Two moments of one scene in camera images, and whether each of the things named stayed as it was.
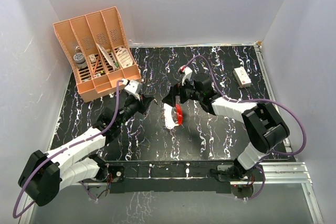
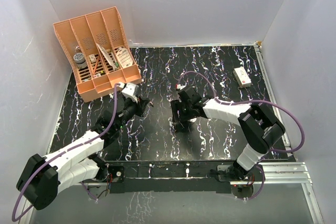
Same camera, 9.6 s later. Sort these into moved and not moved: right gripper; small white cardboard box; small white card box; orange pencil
Moved: right gripper
Not moved: small white cardboard box; small white card box; orange pencil
